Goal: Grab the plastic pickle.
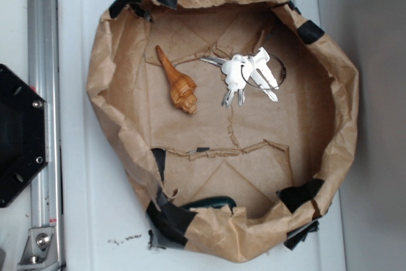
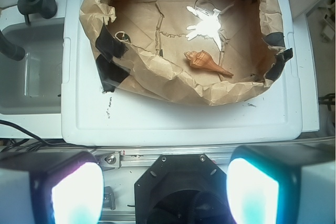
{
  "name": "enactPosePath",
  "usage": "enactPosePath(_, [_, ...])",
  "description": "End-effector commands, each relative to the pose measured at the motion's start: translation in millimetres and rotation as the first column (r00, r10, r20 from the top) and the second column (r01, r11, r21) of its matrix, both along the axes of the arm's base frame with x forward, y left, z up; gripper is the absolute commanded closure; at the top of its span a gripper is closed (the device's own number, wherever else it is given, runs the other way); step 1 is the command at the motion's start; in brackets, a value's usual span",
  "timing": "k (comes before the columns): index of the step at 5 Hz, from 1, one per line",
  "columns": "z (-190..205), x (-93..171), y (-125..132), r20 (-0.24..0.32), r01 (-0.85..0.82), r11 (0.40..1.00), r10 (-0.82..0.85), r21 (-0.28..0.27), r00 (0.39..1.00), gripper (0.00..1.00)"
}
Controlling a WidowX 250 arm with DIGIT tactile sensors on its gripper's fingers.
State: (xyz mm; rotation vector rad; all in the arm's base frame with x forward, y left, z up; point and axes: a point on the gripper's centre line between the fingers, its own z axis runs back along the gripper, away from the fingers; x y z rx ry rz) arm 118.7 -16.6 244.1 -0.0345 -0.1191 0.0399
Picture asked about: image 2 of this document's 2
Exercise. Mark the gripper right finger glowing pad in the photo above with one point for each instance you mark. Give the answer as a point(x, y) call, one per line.
point(291, 183)

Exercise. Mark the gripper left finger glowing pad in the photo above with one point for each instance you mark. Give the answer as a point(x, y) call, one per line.
point(51, 187)

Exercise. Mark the white plastic cooler lid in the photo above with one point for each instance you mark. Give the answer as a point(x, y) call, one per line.
point(90, 116)

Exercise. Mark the grey plastic sink basin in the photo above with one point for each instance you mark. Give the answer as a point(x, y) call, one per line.
point(33, 85)

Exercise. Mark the orange plastic seashell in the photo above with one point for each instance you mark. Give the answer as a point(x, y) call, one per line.
point(203, 60)

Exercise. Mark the brown paper bag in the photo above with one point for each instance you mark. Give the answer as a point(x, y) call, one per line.
point(139, 45)

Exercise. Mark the dark grey faucet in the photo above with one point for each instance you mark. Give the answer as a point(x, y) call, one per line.
point(45, 8)

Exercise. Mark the metal corner bracket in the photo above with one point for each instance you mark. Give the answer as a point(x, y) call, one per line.
point(109, 161)

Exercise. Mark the aluminium extrusion rail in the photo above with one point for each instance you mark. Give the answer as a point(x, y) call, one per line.
point(220, 154)

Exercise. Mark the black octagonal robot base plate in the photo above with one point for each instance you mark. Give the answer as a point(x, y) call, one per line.
point(188, 188)

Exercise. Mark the silver keys on ring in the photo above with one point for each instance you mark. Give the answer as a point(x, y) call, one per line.
point(209, 24)

